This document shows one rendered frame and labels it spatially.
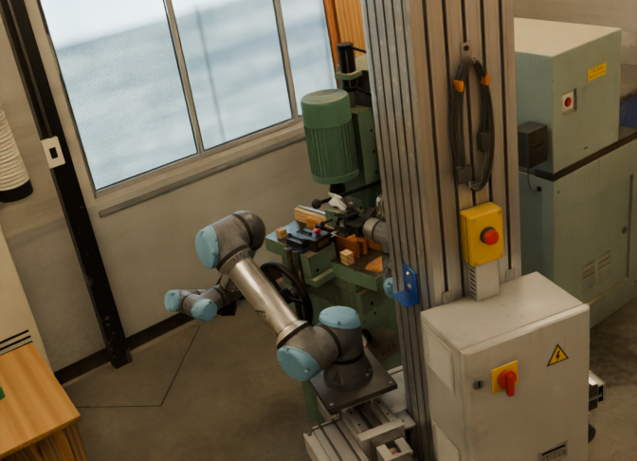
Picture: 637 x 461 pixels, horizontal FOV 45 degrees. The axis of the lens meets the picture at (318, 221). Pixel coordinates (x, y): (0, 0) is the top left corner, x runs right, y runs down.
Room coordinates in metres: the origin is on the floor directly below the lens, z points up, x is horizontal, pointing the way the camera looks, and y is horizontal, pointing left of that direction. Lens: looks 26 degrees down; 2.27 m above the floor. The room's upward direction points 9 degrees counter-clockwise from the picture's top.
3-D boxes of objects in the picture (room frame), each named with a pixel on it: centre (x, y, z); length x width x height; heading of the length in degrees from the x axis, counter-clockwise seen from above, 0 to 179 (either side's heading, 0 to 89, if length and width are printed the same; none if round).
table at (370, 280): (2.58, -0.01, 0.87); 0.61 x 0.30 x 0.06; 41
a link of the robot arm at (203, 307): (2.25, 0.43, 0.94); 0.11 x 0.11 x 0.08; 40
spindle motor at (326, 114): (2.66, -0.09, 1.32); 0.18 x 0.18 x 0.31
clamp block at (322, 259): (2.53, 0.05, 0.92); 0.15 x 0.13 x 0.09; 41
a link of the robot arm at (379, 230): (2.22, -0.23, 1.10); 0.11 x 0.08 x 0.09; 41
